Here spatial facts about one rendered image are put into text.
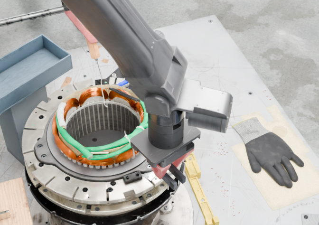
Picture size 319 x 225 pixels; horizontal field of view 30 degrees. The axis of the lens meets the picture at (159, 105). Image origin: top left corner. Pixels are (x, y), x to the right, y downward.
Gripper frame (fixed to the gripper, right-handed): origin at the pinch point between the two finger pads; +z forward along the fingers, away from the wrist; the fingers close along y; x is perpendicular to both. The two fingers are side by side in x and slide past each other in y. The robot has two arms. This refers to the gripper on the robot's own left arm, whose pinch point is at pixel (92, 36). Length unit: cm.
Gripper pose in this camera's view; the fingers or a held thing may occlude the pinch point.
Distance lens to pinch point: 103.4
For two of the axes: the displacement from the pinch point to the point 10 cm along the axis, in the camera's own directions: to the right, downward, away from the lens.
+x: -9.5, 2.9, -1.2
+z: 2.0, 8.5, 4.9
